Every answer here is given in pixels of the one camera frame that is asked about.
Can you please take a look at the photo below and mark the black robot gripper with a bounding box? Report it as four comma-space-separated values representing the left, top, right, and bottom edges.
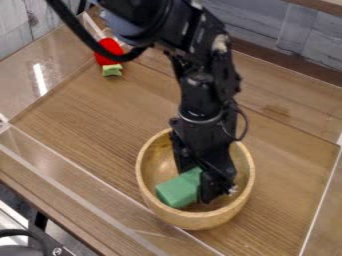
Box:
170, 114, 238, 204

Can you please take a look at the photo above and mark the green rectangular block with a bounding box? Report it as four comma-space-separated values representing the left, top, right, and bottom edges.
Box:
155, 167, 202, 209

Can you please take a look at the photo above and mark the light wooden bowl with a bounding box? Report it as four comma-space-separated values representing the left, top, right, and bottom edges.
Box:
135, 129, 255, 230

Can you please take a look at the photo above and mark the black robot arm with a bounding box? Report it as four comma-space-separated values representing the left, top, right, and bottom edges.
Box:
45, 0, 246, 208

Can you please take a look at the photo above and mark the red plush strawberry toy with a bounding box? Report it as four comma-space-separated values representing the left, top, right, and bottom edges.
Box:
93, 37, 125, 78

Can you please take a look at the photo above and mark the black table leg bracket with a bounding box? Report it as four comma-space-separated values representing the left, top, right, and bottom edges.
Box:
28, 211, 75, 256

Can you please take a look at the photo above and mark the black cable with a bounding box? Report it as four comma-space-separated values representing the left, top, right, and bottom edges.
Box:
0, 229, 45, 256

